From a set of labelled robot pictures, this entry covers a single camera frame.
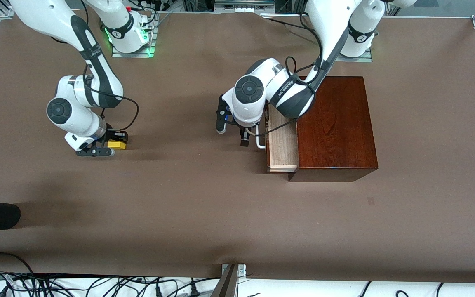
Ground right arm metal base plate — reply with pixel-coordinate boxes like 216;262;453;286
111;39;156;59

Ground silver metal crossbar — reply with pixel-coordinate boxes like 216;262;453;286
214;0;275;13

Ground brown paper table cover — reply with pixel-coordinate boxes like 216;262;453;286
0;9;475;284

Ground tangled black cables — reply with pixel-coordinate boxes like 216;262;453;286
0;270;221;297

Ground wooden drawer with white handle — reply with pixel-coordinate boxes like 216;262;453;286
256;103;300;173

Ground grey metal post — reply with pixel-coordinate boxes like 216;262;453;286
210;264;239;297

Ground dark brown wooden cabinet box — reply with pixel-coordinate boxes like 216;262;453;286
288;76;379;182

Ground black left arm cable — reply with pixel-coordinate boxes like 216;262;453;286
254;12;325;137

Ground silver metal bracket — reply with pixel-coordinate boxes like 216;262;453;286
221;264;247;278

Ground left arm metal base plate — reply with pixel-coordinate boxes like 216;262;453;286
336;47;373;63

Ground black cable cluster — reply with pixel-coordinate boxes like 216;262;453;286
136;0;168;25

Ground long black base cable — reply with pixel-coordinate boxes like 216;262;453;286
268;17;316;38

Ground black looped cable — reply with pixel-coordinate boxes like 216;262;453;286
0;252;36;276

